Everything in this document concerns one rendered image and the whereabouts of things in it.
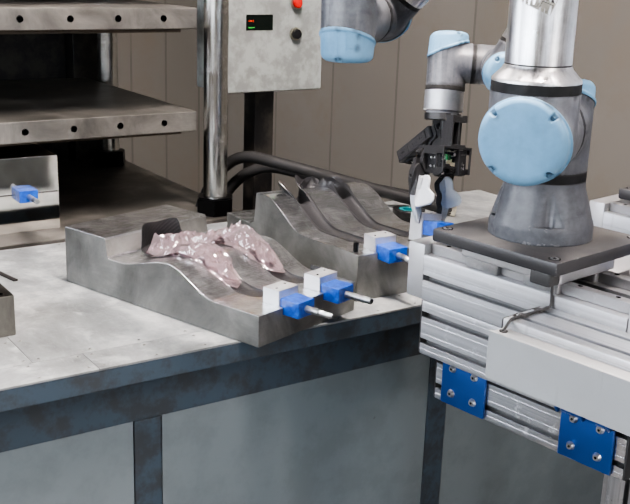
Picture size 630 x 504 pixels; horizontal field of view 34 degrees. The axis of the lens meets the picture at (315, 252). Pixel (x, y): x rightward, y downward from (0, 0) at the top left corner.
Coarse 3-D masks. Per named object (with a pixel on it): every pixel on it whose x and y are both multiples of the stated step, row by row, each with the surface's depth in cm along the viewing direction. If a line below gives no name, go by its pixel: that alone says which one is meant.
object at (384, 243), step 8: (376, 232) 194; (384, 232) 194; (368, 240) 192; (376, 240) 190; (384, 240) 191; (392, 240) 192; (368, 248) 192; (376, 248) 191; (384, 248) 189; (392, 248) 188; (400, 248) 189; (384, 256) 189; (392, 256) 188; (400, 256) 187; (408, 256) 187
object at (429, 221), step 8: (424, 216) 196; (432, 216) 197; (440, 216) 198; (416, 224) 197; (424, 224) 195; (432, 224) 194; (440, 224) 193; (448, 224) 194; (416, 232) 197; (424, 232) 195; (432, 232) 194
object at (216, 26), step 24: (216, 0) 240; (216, 24) 242; (216, 48) 244; (216, 72) 245; (216, 96) 247; (216, 120) 248; (216, 144) 250; (216, 168) 252; (216, 192) 254; (216, 216) 254
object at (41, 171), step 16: (32, 144) 245; (0, 160) 227; (16, 160) 229; (32, 160) 231; (48, 160) 233; (0, 176) 228; (16, 176) 230; (32, 176) 232; (48, 176) 234; (0, 192) 229; (48, 192) 235; (0, 208) 230; (16, 208) 232; (32, 208) 234; (48, 208) 236; (0, 224) 231; (16, 224) 233; (32, 224) 235; (48, 224) 237
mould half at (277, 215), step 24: (264, 192) 216; (312, 192) 218; (360, 192) 222; (240, 216) 225; (264, 216) 214; (288, 216) 208; (336, 216) 213; (384, 216) 218; (288, 240) 208; (312, 240) 200; (336, 240) 199; (336, 264) 194; (360, 264) 188; (384, 264) 192; (360, 288) 190; (384, 288) 193
